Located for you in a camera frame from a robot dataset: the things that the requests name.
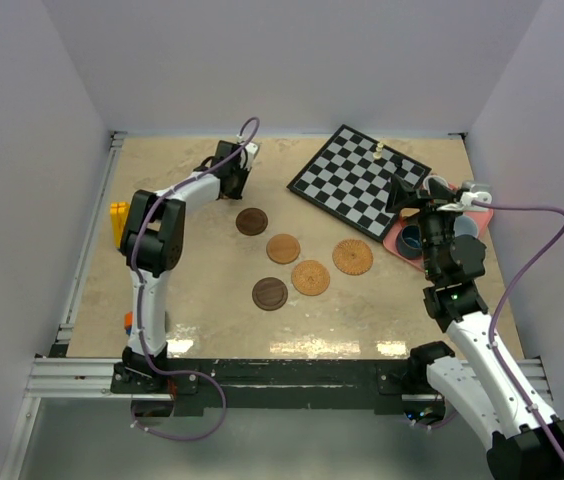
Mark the light wooden coaster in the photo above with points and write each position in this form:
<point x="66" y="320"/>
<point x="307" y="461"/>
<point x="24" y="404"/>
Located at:
<point x="283" y="249"/>

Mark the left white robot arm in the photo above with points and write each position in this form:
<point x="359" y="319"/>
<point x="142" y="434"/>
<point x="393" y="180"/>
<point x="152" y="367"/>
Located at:
<point x="152" y="244"/>

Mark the light blue cup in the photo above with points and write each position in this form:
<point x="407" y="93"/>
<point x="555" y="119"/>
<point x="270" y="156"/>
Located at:
<point x="465" y="226"/>

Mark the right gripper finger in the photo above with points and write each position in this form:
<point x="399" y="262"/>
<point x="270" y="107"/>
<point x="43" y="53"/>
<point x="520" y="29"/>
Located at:
<point x="440" y="193"/>
<point x="402" y="195"/>

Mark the dark blue cup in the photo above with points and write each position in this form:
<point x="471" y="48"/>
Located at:
<point x="408" y="243"/>

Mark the black white chessboard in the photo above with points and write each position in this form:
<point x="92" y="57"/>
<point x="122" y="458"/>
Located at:
<point x="344" y="180"/>

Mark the orange toy car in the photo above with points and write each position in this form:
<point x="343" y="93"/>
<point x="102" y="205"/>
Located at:
<point x="128" y="322"/>

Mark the white chess piece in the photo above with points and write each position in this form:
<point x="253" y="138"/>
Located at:
<point x="378" y="153"/>

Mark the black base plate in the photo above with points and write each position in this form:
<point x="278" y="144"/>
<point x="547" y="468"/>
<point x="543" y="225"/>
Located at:
<point x="377" y="385"/>

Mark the pink plastic tray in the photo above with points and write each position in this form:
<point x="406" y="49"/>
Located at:
<point x="408" y="217"/>

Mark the yellow toy block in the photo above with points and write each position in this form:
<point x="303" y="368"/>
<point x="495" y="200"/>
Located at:
<point x="118" y="212"/>

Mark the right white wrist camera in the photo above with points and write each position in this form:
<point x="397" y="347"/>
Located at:
<point x="470" y="196"/>

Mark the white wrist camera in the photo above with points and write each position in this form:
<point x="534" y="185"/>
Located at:
<point x="250" y="152"/>
<point x="470" y="196"/>

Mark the large woven rattan coaster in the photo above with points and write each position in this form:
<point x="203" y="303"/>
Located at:
<point x="352" y="257"/>

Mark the aluminium front rail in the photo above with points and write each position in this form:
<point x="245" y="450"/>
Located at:
<point x="72" y="378"/>

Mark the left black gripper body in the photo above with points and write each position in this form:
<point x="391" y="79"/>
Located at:
<point x="240" y="175"/>

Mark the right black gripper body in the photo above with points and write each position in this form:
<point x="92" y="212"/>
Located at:
<point x="435" y="225"/>

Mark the small woven rattan coaster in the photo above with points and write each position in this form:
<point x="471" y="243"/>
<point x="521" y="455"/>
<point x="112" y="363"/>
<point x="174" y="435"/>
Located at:
<point x="310" y="278"/>

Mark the aluminium rail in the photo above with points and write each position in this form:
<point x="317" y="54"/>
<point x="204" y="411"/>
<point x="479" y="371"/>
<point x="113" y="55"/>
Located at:
<point x="68" y="317"/>
<point x="72" y="378"/>

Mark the dark walnut coaster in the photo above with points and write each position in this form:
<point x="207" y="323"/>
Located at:
<point x="269" y="293"/>
<point x="251" y="221"/>

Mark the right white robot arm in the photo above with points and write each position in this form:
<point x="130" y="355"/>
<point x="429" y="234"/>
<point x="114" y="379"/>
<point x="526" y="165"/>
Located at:
<point x="522" y="434"/>

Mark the aluminium left rail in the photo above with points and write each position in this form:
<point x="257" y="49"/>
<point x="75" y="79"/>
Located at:
<point x="68" y="317"/>

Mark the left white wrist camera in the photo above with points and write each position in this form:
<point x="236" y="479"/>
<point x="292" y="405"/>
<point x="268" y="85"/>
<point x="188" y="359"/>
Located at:
<point x="250" y="152"/>

